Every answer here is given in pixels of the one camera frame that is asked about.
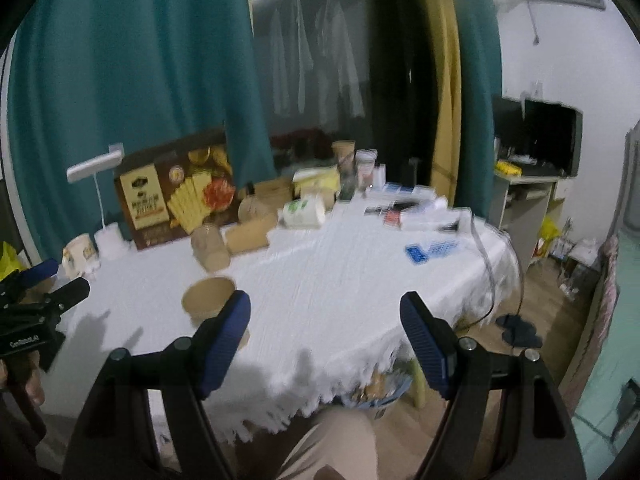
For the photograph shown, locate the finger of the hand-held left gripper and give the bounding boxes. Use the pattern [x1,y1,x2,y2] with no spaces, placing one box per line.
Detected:
[19,258,60,287]
[46,277,91,317]

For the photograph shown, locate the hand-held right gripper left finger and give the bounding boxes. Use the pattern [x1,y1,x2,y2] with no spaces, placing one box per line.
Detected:
[62,290,252,480]

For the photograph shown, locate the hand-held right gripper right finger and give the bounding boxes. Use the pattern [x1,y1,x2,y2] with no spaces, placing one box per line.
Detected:
[399,291,587,480]

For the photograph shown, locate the white cup with yellow print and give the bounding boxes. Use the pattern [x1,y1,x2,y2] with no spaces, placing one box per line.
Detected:
[62,233,101,279]

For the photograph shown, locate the white cup with green print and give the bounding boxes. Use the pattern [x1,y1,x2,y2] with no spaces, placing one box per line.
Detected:
[277,194,329,231]

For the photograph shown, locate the tall brown paper cup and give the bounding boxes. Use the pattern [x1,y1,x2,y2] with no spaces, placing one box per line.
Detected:
[331,140,357,171]

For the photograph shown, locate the person's left hand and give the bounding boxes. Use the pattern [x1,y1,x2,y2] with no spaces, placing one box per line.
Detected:
[0,352,47,407]

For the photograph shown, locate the dark slippers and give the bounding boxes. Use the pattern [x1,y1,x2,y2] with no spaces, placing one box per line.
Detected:
[495,313,544,349]

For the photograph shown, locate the white fringed tablecloth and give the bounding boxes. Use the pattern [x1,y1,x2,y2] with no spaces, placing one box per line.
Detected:
[42,199,522,447]

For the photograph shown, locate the white desk lamp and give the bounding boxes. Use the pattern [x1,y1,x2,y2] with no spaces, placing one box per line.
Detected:
[66,149,127,261]

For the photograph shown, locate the brown cracker box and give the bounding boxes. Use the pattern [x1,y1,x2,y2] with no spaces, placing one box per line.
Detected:
[114,131,239,251]

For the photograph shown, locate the long white box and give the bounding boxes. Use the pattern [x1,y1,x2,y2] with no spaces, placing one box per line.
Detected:
[400,207,474,234]

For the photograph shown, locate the person's leg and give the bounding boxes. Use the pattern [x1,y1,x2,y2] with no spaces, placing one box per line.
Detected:
[272,406,382,480]

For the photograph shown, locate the small cardboard box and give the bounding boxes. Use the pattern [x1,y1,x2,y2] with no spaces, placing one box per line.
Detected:
[255,178,295,209]

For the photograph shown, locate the blue and white box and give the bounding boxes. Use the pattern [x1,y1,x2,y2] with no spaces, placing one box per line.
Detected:
[384,182,437,199]

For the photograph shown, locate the yellow plastic bag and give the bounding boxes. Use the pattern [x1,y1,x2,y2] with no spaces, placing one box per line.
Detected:
[537,215,561,247]

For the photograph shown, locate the grey side desk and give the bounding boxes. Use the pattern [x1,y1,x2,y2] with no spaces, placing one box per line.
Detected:
[492,162,572,247]

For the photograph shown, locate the glass jar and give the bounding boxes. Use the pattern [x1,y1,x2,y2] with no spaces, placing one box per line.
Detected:
[337,162,359,201]

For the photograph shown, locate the yellow box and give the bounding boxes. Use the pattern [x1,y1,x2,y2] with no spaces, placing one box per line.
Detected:
[292,166,341,199]

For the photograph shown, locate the pink towel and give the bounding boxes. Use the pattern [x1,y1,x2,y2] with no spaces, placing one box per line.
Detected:
[597,234,621,312]

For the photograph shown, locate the teal curtain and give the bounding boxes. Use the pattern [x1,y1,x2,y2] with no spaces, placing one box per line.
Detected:
[7,0,277,263]
[450,0,504,217]

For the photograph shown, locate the black television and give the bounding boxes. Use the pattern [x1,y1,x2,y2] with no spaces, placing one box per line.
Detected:
[492,94,584,177]

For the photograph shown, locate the yellow curtain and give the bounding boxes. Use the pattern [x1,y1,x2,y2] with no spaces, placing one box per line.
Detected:
[414,0,464,197]

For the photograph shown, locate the hanging white shirt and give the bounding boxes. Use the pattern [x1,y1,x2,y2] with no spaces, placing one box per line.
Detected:
[269,0,314,117]
[314,0,367,122]

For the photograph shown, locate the grey cable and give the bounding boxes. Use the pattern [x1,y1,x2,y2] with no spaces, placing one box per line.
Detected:
[469,219,524,332]

